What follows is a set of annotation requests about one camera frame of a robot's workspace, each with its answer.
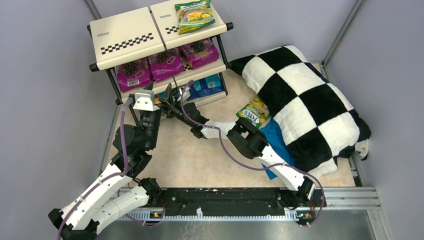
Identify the blue candy bag on shelf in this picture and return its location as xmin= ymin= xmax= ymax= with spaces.
xmin=187 ymin=74 xmax=225 ymax=101

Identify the purple grape candy bag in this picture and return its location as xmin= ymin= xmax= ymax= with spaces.
xmin=148 ymin=48 xmax=185 ymax=82
xmin=116 ymin=57 xmax=153 ymax=93
xmin=178 ymin=38 xmax=220 ymax=70

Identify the cream three-tier shelf rack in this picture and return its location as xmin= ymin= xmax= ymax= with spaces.
xmin=87 ymin=0 xmax=234 ymax=121

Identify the blue Skittles candy bag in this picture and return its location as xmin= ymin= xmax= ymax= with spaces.
xmin=155 ymin=92 xmax=167 ymax=105

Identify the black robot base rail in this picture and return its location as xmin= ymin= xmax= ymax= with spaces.
xmin=145 ymin=187 xmax=327 ymax=217

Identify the black white checkered pillow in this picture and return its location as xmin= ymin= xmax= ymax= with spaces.
xmin=230 ymin=45 xmax=371 ymax=177

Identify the blue cloth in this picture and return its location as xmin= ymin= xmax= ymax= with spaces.
xmin=260 ymin=117 xmax=295 ymax=166

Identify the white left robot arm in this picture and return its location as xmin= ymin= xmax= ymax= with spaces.
xmin=48 ymin=82 xmax=161 ymax=240

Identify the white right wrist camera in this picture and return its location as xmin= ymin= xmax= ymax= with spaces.
xmin=178 ymin=88 xmax=191 ymax=102

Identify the green Fox's candy bag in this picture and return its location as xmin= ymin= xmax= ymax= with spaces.
xmin=236 ymin=96 xmax=271 ymax=129

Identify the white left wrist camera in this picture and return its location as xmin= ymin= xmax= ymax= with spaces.
xmin=133 ymin=89 xmax=160 ymax=112

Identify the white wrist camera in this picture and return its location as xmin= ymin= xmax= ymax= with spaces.
xmin=133 ymin=89 xmax=160 ymax=112
xmin=178 ymin=88 xmax=191 ymax=102

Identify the green yellow candy bag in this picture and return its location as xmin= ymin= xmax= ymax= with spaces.
xmin=174 ymin=0 xmax=216 ymax=35

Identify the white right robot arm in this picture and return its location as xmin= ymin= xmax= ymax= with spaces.
xmin=158 ymin=84 xmax=316 ymax=201

